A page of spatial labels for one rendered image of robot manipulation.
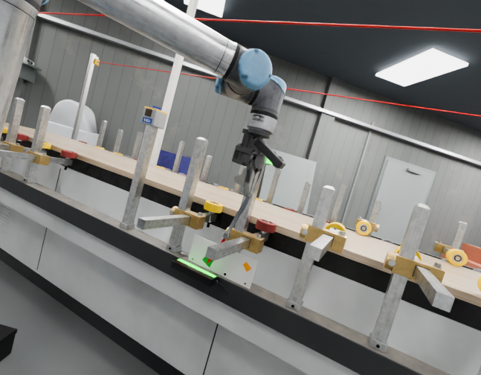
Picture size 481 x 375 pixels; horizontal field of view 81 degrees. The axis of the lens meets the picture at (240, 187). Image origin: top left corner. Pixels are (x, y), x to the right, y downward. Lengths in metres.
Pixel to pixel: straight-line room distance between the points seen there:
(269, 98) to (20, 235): 1.93
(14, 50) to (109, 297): 1.26
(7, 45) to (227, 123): 5.02
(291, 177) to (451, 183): 3.96
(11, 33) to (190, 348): 1.30
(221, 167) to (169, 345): 4.46
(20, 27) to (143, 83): 5.01
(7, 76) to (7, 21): 0.12
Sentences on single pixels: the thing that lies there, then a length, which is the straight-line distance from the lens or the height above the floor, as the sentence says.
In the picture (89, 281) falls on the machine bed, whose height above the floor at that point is 0.24.
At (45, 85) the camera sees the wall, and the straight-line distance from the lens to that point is 6.32.
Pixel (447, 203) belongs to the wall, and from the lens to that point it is 8.16.
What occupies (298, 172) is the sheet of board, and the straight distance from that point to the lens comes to 5.82.
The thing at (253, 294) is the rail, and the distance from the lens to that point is 0.99.
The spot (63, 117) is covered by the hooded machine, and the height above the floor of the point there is 1.07.
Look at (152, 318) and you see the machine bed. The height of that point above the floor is 0.25.
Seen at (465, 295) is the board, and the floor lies 0.89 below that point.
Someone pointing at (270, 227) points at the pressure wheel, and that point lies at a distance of 1.10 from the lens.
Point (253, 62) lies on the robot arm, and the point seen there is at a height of 1.33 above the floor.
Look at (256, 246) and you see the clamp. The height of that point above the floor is 0.84.
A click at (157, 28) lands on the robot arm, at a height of 1.33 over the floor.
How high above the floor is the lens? 1.09
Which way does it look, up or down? 4 degrees down
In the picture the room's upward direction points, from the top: 16 degrees clockwise
